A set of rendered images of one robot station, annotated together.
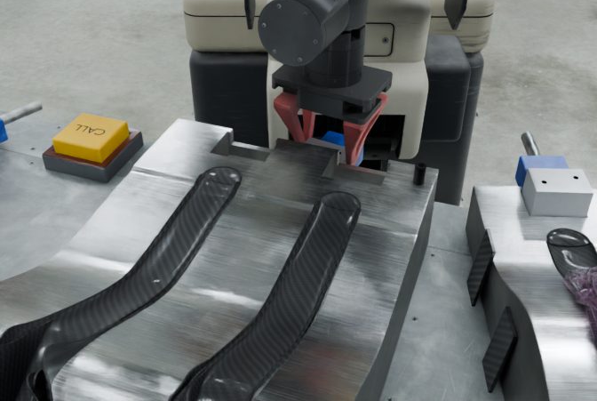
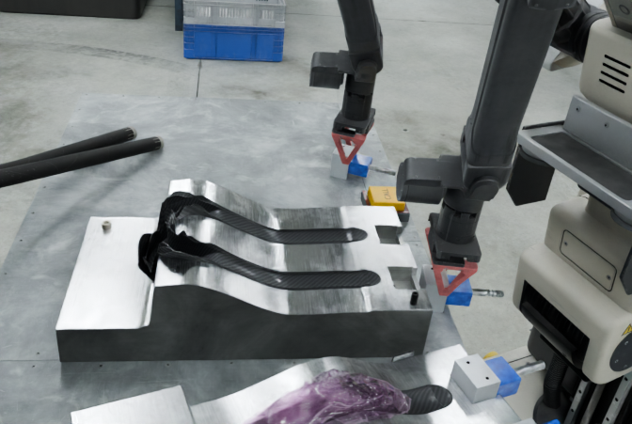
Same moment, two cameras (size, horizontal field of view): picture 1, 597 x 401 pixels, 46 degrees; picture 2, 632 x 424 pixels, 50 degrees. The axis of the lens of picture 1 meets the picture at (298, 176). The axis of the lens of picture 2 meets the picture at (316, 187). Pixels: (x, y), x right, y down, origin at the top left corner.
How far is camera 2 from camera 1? 0.71 m
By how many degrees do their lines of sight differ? 50
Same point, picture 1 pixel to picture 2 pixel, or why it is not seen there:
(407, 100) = (592, 327)
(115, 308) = (248, 228)
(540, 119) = not seen: outside the picture
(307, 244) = (335, 276)
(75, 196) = not seen: hidden behind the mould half
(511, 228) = (430, 367)
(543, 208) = (455, 375)
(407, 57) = (620, 302)
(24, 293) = (235, 200)
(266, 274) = (303, 268)
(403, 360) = not seen: hidden behind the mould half
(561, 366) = (300, 372)
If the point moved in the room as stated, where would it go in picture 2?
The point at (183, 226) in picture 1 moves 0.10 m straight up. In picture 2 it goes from (318, 236) to (324, 181)
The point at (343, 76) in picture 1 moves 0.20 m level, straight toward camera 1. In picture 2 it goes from (445, 232) to (318, 254)
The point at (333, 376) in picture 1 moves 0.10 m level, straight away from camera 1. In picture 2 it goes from (243, 290) to (313, 278)
